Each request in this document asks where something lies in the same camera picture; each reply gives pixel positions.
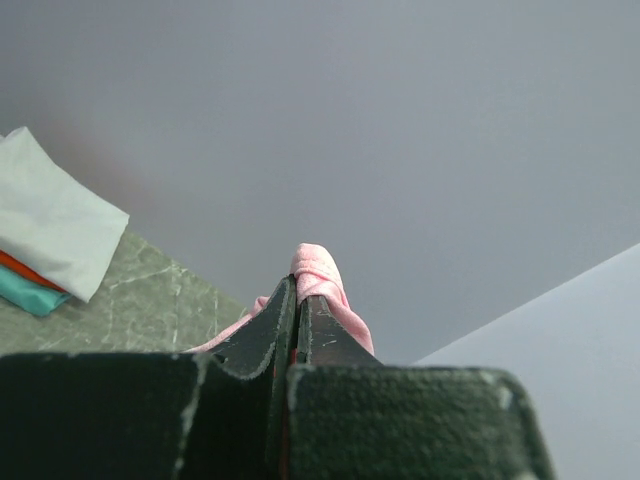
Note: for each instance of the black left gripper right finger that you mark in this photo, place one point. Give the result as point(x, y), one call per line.
point(322, 340)

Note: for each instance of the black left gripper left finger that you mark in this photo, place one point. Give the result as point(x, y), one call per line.
point(250, 350)

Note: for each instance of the pink t shirt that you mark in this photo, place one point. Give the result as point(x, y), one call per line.
point(316, 274)

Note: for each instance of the teal folded t shirt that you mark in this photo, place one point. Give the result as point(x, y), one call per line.
point(33, 298)

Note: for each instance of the white folded t shirt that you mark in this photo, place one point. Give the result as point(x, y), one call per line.
point(53, 224)

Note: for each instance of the orange folded t shirt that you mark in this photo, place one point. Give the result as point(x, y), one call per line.
point(24, 271)

